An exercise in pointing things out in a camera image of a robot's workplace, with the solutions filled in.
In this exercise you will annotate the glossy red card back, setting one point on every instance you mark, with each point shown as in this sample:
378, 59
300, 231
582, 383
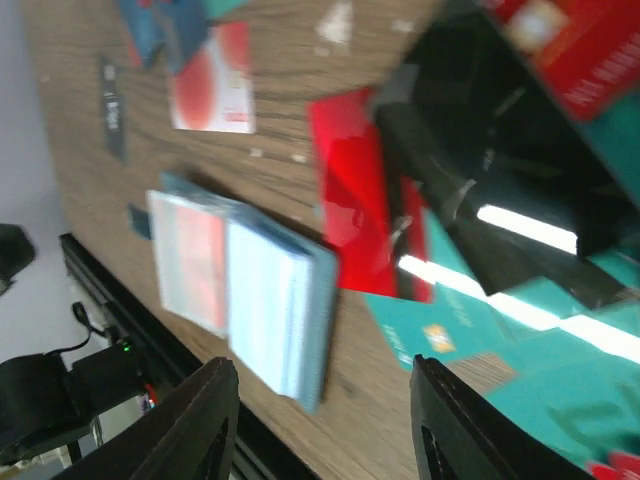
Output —
372, 213

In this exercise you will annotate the black aluminium frame rail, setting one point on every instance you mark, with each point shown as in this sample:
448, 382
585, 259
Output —
258, 453

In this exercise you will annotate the small black card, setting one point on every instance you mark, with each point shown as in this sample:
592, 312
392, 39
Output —
112, 109

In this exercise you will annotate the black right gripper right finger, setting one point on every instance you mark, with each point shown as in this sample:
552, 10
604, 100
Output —
457, 434

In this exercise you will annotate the red VIP card centre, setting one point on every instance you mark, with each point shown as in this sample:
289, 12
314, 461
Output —
587, 52

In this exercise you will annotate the blue leather card holder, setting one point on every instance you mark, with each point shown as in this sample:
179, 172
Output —
280, 286

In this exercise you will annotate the large teal VIP card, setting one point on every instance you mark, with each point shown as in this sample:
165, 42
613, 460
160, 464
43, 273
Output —
566, 374

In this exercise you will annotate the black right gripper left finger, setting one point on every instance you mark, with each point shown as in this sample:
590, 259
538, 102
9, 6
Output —
189, 435

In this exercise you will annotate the white red circle card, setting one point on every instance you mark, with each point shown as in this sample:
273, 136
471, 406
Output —
214, 92

